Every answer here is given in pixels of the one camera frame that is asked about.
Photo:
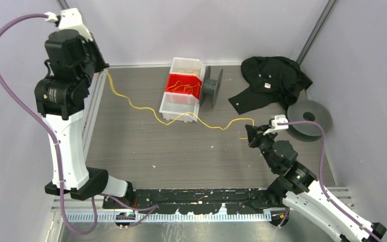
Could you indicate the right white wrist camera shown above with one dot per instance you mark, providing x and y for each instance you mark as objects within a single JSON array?
[{"x": 277, "y": 124}]

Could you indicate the white plastic bin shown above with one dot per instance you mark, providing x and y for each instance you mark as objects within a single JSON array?
[
  {"x": 179, "y": 106},
  {"x": 188, "y": 66}
]

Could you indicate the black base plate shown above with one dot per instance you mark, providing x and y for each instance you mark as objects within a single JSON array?
[{"x": 204, "y": 201}]

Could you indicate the slotted cable duct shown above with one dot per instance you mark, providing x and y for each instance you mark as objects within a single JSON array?
[{"x": 117, "y": 216}]

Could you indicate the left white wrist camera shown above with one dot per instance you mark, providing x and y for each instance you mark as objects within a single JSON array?
[{"x": 70, "y": 19}]

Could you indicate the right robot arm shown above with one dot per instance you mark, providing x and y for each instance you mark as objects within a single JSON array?
[{"x": 298, "y": 188}]

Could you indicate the black cloth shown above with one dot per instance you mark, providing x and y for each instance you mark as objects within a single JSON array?
[{"x": 275, "y": 79}]

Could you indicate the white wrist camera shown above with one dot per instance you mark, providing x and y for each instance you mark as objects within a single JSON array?
[
  {"x": 70, "y": 19},
  {"x": 277, "y": 124}
]

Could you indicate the black cable spool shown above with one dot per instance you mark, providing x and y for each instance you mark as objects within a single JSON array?
[
  {"x": 308, "y": 110},
  {"x": 210, "y": 87}
]

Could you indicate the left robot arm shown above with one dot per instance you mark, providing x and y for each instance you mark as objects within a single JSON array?
[{"x": 62, "y": 110}]

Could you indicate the white plastic bin far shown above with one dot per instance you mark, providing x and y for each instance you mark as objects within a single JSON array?
[{"x": 188, "y": 66}]

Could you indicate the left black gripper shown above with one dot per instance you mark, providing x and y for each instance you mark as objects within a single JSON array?
[{"x": 93, "y": 45}]

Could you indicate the white plastic bin near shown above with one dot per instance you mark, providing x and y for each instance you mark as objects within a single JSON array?
[{"x": 179, "y": 106}]

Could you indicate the red plastic bin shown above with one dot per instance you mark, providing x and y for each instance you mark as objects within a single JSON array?
[{"x": 184, "y": 85}]

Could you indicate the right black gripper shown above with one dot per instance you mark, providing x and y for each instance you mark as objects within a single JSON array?
[{"x": 254, "y": 133}]

